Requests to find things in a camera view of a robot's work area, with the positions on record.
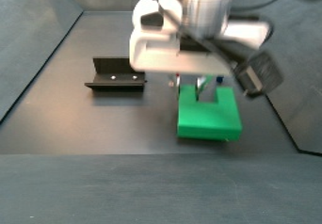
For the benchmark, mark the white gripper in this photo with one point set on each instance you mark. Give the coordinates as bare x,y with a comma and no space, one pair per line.
160,49

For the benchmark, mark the green U-shaped block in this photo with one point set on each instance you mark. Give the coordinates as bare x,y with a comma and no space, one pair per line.
209,120

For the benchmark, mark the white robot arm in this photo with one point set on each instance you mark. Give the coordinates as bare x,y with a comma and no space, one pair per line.
193,37

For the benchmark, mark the blue cylindrical peg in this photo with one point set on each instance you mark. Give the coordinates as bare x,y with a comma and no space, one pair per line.
220,79

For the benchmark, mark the black angle bracket fixture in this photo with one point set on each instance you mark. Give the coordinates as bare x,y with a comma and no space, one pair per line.
116,75

